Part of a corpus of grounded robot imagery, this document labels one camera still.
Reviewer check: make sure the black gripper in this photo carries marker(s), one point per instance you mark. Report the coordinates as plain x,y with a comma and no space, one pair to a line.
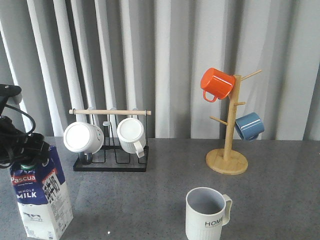
19,147

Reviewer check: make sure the blue white milk carton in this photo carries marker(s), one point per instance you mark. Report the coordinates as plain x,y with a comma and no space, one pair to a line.
42,197

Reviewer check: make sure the white HOME ribbed mug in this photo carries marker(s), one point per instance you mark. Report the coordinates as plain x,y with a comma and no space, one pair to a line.
206,212

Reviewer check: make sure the white smiley mug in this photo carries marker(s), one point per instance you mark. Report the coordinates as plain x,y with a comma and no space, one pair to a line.
83,137

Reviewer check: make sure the grey pleated curtain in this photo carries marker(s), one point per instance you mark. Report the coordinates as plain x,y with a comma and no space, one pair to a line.
151,55

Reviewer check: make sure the wooden mug tree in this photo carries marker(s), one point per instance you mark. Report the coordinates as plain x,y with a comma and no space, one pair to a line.
225,160

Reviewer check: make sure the orange mug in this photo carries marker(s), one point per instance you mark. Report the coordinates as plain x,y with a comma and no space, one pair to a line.
216,84

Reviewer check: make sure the blue mug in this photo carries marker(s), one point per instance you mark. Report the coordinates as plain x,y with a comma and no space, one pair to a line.
249,126

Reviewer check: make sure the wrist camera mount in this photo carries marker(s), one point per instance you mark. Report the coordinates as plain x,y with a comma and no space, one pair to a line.
8,92

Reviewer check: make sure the black wire mug rack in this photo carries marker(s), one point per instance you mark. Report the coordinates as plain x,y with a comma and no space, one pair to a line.
111,157

